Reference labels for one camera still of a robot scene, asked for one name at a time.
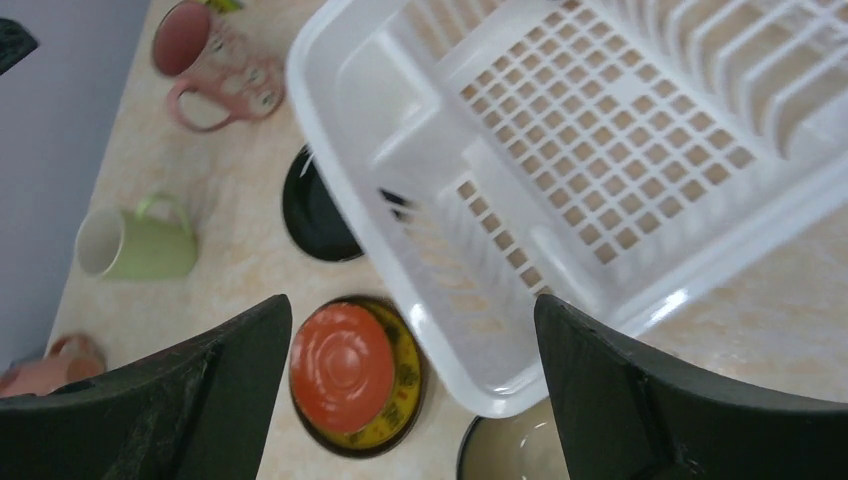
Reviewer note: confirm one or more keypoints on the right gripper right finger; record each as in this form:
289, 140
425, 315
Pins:
626, 410

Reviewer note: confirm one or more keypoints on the red bowl yellow rim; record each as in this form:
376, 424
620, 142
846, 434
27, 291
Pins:
357, 377

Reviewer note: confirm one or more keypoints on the black small plate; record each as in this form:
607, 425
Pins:
310, 215

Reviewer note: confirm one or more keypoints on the light green mug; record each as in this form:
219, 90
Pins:
154, 241

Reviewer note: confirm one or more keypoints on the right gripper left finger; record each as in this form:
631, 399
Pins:
200, 409

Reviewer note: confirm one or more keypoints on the pink glass mug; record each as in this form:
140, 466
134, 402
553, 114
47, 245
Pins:
205, 55

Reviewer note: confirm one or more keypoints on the orange dotted mug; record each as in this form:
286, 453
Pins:
71, 358

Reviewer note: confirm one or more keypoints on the white plastic dish rack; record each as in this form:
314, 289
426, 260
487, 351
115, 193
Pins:
625, 156

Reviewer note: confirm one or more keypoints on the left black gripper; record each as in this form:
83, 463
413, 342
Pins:
16, 43

